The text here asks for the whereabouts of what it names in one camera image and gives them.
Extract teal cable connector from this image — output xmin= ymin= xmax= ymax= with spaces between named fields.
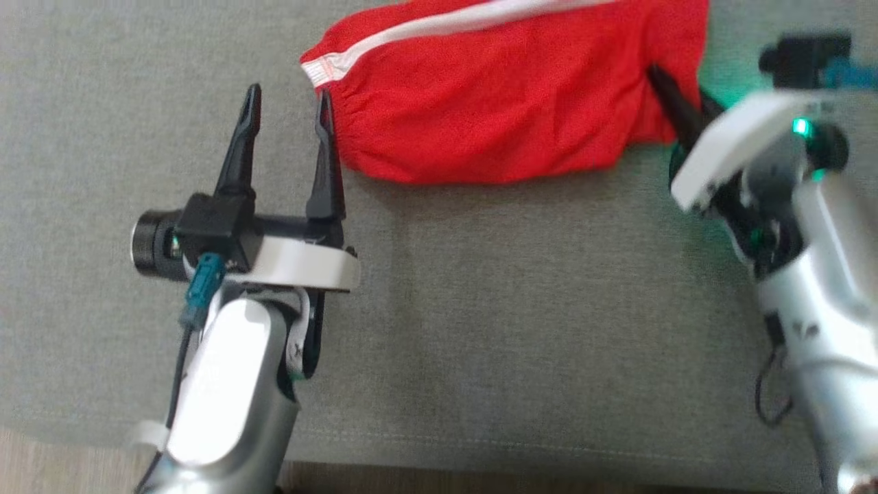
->
xmin=178 ymin=252 xmax=227 ymax=330
xmin=822 ymin=58 xmax=878 ymax=90

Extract grey fabric sofa seat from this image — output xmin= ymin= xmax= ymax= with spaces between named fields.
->
xmin=0 ymin=0 xmax=878 ymax=474

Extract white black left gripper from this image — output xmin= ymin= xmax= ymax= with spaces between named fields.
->
xmin=130 ymin=83 xmax=361 ymax=294

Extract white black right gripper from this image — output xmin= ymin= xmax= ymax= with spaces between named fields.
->
xmin=647 ymin=63 xmax=850 ymax=215

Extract red shorts with white stripe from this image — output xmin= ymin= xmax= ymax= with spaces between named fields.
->
xmin=299 ymin=0 xmax=711 ymax=185

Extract thin black cable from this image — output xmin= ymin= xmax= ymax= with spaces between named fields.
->
xmin=161 ymin=326 xmax=196 ymax=440
xmin=753 ymin=312 xmax=796 ymax=427

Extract white cable strap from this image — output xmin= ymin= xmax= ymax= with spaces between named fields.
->
xmin=126 ymin=419 xmax=171 ymax=452

